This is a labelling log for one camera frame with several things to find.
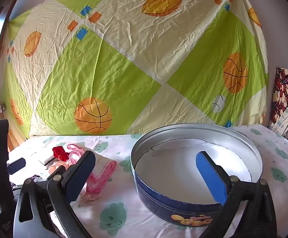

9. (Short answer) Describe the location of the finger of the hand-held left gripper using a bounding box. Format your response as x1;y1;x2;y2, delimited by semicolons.
7;158;26;175

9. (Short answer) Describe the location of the cloud print tablecloth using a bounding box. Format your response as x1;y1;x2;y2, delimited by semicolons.
8;124;288;238

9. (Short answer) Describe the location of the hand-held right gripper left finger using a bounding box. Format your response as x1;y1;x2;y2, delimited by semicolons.
14;151;96;238

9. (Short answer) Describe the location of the white sponge with dark stripe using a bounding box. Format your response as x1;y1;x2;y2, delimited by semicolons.
38;153;58;166

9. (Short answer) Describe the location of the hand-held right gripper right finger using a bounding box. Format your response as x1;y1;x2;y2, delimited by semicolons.
195;151;278;238

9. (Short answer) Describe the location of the red plaid bear blanket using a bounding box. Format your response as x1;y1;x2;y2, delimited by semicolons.
270;67;288;129

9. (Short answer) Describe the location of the red embroidered pouch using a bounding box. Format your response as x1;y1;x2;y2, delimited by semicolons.
52;146;69;161

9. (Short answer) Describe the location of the pink lace trimmed cloth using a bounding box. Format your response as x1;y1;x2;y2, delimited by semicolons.
67;142;117;202

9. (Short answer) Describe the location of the round blue metal tin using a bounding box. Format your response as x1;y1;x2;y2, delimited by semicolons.
130;123;263;226

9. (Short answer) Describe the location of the sports print bedsheet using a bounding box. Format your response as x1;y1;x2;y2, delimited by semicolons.
0;0;269;139

